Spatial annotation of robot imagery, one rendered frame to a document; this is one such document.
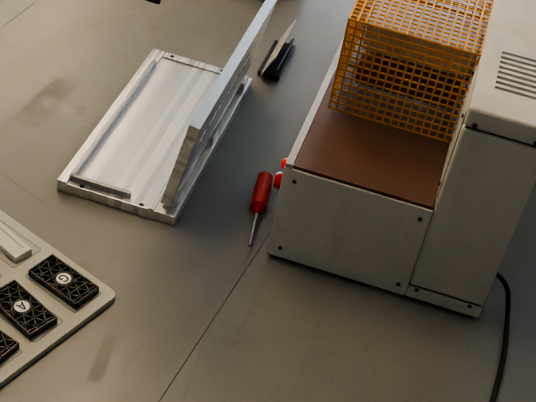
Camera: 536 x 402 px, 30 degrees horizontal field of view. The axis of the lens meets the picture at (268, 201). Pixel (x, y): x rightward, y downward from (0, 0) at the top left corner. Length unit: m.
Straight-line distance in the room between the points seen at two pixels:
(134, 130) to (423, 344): 0.64
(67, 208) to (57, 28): 0.54
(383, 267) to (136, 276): 0.38
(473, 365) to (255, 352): 0.33
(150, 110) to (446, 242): 0.63
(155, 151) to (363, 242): 0.43
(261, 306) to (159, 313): 0.16
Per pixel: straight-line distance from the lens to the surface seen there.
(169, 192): 1.60
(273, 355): 1.48
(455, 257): 1.53
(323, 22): 2.23
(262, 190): 1.70
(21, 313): 1.48
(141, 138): 1.78
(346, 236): 1.55
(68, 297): 1.51
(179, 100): 1.88
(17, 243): 1.58
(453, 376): 1.53
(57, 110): 1.87
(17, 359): 1.44
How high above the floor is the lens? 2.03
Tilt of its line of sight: 41 degrees down
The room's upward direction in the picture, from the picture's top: 11 degrees clockwise
